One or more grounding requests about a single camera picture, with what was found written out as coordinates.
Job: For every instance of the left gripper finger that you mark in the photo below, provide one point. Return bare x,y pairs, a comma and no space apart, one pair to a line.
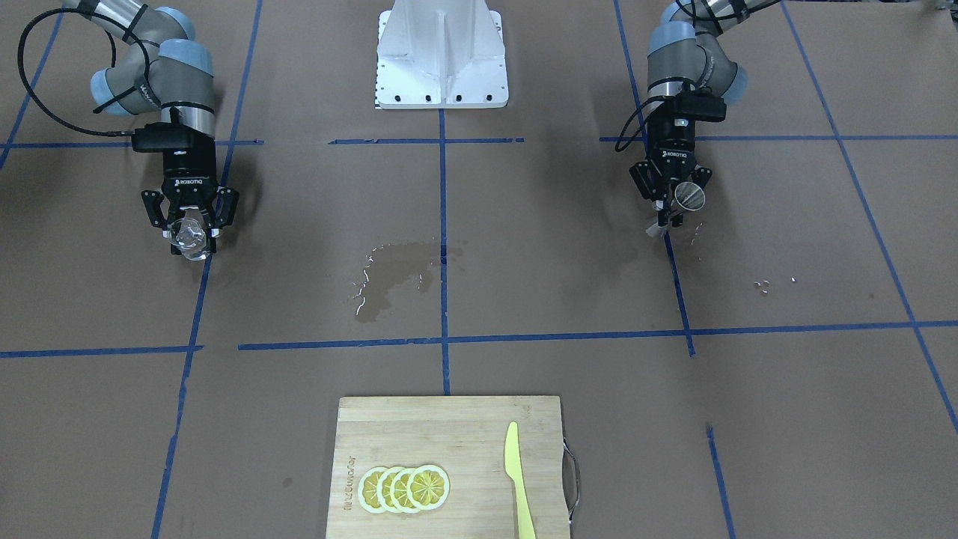
651,186
701,176

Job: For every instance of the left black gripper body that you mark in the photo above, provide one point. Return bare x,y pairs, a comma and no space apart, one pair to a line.
671,147

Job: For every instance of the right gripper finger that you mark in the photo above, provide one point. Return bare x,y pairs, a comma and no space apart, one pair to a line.
153,202
220,211

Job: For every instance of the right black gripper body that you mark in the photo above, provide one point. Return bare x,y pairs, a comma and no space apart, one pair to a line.
191,175

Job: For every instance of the glass measuring cup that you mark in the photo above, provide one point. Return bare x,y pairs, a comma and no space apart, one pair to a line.
188,238

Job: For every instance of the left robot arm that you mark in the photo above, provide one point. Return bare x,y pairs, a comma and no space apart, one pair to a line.
691,81

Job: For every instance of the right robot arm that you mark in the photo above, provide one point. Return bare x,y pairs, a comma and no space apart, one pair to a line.
167,71

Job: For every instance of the yellow plastic knife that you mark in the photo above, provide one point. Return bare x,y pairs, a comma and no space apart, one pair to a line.
513,469

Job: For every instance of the wooden cutting board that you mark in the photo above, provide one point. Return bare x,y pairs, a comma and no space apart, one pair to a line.
464,435

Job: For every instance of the lemon slice four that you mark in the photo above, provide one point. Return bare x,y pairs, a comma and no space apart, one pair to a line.
369,490

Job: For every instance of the lemon slice three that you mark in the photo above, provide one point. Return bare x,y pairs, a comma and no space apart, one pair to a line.
384,489

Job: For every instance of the lemon slice two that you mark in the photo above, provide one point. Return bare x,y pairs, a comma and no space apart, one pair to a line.
399,492

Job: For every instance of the lemon slice one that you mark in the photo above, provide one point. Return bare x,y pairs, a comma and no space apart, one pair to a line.
428,487

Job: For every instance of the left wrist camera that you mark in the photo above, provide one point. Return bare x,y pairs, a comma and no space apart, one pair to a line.
698,105

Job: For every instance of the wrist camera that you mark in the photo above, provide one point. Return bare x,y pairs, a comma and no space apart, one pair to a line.
160,136
698,105

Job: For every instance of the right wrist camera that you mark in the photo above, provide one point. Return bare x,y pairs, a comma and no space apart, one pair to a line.
160,136

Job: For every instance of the white pedestal column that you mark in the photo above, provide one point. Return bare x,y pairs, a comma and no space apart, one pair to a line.
440,55

